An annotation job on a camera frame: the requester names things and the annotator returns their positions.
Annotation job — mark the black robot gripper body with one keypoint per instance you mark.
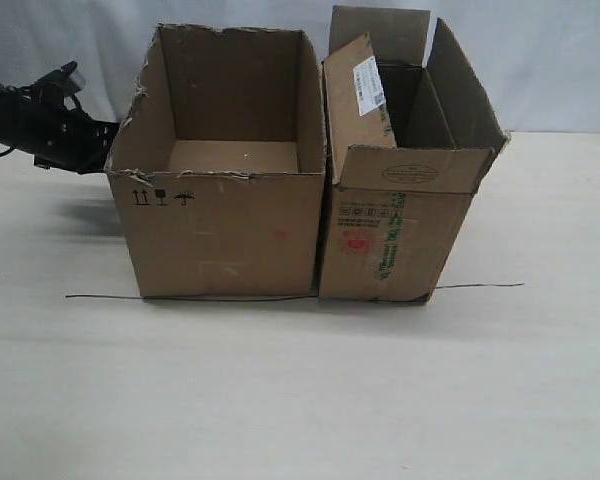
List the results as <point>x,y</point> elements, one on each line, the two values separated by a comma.
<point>67,137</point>

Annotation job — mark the printed cardboard box with flaps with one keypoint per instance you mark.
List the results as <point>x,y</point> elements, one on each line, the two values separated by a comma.
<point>412,134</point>

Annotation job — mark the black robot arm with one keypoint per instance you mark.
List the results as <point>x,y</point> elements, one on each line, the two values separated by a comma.
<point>14,133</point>

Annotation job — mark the torn cardboard box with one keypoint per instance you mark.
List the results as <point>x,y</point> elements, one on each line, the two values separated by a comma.
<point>218,168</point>

